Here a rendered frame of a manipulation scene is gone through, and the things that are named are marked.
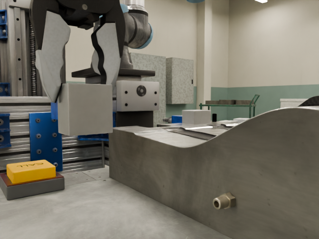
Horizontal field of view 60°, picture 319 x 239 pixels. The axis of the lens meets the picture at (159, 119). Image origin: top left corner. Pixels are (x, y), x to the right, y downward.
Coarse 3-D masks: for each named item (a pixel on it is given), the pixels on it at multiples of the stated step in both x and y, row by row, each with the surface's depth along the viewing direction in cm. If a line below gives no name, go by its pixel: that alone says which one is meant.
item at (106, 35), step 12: (108, 24) 32; (96, 36) 31; (108, 36) 32; (96, 48) 32; (108, 48) 32; (96, 60) 36; (108, 60) 32; (120, 60) 33; (96, 72) 36; (108, 72) 32
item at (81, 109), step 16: (64, 96) 29; (80, 96) 29; (96, 96) 30; (112, 96) 31; (64, 112) 29; (80, 112) 29; (96, 112) 30; (112, 112) 31; (64, 128) 29; (80, 128) 29; (96, 128) 30; (112, 128) 31
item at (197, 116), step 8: (184, 112) 58; (192, 112) 56; (200, 112) 56; (208, 112) 58; (168, 120) 65; (176, 120) 60; (184, 120) 58; (192, 120) 56; (200, 120) 57; (208, 120) 58
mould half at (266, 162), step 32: (128, 128) 48; (160, 128) 48; (192, 128) 49; (256, 128) 25; (288, 128) 23; (128, 160) 44; (160, 160) 37; (192, 160) 32; (224, 160) 28; (256, 160) 25; (288, 160) 23; (160, 192) 37; (192, 192) 32; (224, 192) 28; (256, 192) 25; (288, 192) 23; (224, 224) 29; (256, 224) 25; (288, 224) 23
